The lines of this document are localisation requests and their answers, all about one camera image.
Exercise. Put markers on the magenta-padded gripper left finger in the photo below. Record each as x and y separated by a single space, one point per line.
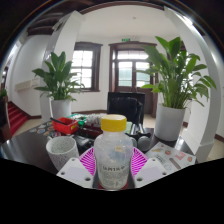
74 171

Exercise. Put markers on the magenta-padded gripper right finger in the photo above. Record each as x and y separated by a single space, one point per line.
149 170

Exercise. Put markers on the clear yellow-capped drink bottle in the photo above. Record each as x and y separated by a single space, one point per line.
113 156

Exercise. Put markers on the white printed brochure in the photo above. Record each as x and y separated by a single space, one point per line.
166 155

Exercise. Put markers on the white speckled mug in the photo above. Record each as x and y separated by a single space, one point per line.
61 151

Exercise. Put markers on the dark grey cylindrical device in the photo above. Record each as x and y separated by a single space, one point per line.
143 142

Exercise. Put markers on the red plastic basket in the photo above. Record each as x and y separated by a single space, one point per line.
66 126

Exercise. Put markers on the green paper pad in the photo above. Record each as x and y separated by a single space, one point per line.
129 126

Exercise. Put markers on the green plastic basket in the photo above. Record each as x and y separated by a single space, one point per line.
81 120

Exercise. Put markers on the brown box of snacks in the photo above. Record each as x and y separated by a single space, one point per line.
95 120

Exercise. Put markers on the black office chair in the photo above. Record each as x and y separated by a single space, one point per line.
125 106

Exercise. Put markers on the red carpeted stairs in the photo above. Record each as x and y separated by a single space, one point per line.
16 118

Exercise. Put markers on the large potted green plant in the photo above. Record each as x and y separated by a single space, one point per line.
176 83

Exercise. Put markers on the small potted green plant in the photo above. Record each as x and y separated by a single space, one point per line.
60 80

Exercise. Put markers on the dark wooden glazed door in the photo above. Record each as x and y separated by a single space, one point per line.
128 70

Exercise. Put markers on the dark wooden framed window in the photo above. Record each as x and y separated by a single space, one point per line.
85 66

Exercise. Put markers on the green exit sign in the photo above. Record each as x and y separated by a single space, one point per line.
126 39

